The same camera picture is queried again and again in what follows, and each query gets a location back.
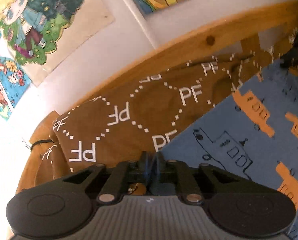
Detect blue pants with orange trucks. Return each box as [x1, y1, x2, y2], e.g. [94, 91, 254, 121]
[160, 59, 298, 240]

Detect brown PF patterned blanket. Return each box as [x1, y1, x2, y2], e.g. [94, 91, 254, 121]
[35, 51, 272, 184]

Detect blue floral cartoon poster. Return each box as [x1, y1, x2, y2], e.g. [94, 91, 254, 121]
[0, 17, 32, 120]

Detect anime girl green poster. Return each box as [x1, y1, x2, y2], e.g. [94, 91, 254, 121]
[0, 0, 114, 86]

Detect wooden bed frame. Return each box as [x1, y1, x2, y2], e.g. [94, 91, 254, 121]
[17, 1, 298, 192]

